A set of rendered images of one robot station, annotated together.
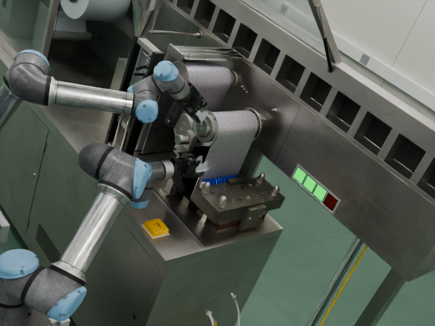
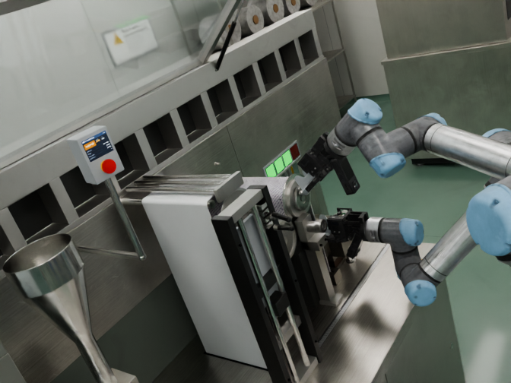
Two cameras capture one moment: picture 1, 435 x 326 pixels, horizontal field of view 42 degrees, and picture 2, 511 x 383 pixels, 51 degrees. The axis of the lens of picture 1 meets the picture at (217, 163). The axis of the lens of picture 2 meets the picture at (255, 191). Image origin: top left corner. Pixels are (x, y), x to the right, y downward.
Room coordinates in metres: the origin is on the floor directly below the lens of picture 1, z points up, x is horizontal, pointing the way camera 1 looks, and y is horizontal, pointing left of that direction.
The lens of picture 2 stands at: (2.11, 1.57, 1.92)
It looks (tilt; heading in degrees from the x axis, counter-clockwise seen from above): 23 degrees down; 272
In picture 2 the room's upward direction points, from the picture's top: 19 degrees counter-clockwise
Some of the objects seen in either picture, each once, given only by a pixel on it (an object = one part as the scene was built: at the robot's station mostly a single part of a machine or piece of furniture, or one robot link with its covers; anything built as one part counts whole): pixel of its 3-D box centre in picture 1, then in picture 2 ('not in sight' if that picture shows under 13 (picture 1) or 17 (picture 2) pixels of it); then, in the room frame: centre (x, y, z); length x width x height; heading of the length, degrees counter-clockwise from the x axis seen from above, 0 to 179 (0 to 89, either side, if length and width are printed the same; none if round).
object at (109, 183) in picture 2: (156, 10); (124, 217); (2.44, 0.50, 1.51); 0.02 x 0.02 x 0.20
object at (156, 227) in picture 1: (156, 227); not in sight; (1.78, 0.13, 0.91); 0.07 x 0.07 x 0.02; 50
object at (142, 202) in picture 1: (137, 191); (408, 264); (1.82, 0.24, 1.01); 0.11 x 0.08 x 0.11; 83
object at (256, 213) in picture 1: (252, 217); not in sight; (2.02, -0.22, 0.96); 0.10 x 0.03 x 0.11; 140
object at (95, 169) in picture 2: not in sight; (97, 154); (2.44, 0.50, 1.66); 0.07 x 0.07 x 0.10; 40
